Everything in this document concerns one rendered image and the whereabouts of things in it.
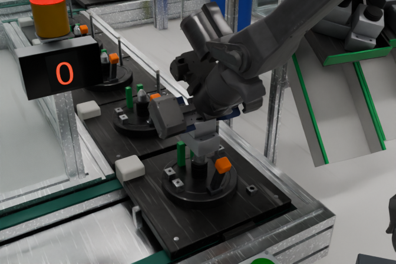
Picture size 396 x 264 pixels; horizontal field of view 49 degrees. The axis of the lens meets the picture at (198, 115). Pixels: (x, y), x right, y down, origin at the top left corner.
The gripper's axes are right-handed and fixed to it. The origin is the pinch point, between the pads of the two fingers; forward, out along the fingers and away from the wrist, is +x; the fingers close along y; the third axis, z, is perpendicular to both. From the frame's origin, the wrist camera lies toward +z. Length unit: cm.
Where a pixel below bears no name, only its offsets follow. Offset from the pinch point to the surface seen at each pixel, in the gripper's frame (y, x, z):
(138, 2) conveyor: -38, 88, 78
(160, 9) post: -43, 82, 69
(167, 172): 5.6, 9.1, -6.1
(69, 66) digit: 18.0, -1.9, 13.0
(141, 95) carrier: 0.5, 21.2, 13.6
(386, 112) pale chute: -41.7, 2.2, -10.5
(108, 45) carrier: -9, 59, 46
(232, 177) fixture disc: -4.7, 6.7, -11.3
